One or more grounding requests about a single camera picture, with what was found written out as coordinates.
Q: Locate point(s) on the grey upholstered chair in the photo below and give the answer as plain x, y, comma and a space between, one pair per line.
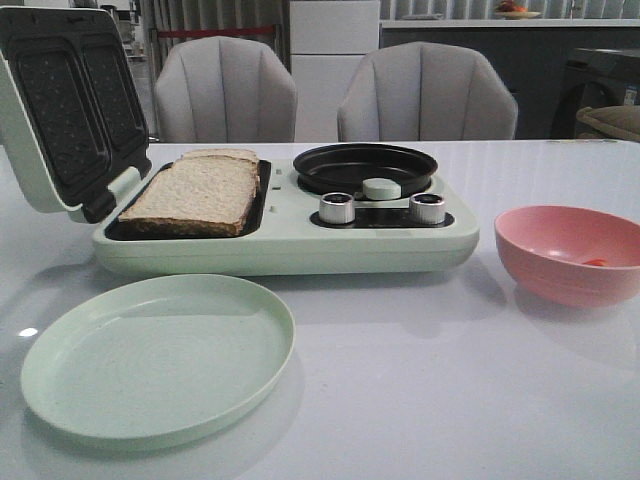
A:
423, 91
225, 90

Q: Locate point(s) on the red barrier belt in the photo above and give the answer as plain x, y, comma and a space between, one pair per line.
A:
229, 32

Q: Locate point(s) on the mint green round plate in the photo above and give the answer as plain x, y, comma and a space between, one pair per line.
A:
159, 363

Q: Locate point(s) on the right grey upholstered chair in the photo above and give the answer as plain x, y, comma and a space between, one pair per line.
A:
423, 91

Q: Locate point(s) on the dark grey counter cabinet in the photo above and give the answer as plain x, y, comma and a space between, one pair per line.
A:
529, 55

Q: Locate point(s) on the mint green breakfast maker base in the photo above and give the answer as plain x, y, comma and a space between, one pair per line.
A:
288, 242

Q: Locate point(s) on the bread slice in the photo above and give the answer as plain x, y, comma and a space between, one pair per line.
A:
178, 203
226, 169

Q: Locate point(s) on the dark washing machine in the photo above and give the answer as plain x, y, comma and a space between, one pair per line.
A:
595, 78

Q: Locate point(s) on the fruit plate on counter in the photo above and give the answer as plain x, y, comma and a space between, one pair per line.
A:
510, 9

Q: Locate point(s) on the mint green breakfast maker lid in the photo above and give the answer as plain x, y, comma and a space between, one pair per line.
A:
71, 122

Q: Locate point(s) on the olive cushion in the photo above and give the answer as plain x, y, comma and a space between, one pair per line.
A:
620, 122

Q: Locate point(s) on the left silver control knob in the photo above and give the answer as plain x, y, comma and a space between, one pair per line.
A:
337, 208

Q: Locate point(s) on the right silver control knob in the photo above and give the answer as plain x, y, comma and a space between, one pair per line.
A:
427, 209

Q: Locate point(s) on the silver control knob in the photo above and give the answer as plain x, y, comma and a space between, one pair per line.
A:
337, 208
427, 209

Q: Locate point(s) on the pink plastic bowl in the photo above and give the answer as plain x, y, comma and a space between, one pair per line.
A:
544, 247

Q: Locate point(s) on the white refrigerator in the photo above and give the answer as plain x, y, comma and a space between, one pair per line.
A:
327, 41

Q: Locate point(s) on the black round frying pan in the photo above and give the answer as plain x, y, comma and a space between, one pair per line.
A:
345, 167

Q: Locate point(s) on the left grey upholstered chair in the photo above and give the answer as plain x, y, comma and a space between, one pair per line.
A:
225, 90

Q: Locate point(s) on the orange shrimp piece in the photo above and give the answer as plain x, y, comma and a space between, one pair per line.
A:
596, 262

